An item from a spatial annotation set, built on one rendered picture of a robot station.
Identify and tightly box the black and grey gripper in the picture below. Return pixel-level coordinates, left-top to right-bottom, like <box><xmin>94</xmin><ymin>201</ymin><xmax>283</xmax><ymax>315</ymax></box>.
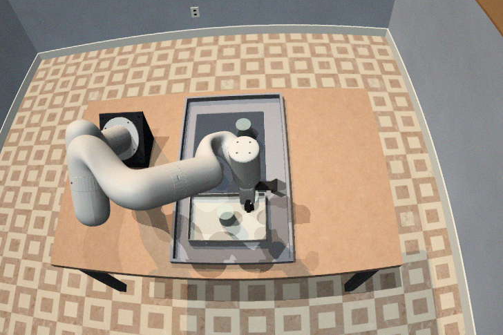
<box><xmin>238</xmin><ymin>186</ymin><xmax>256</xmax><ymax>213</ymax></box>

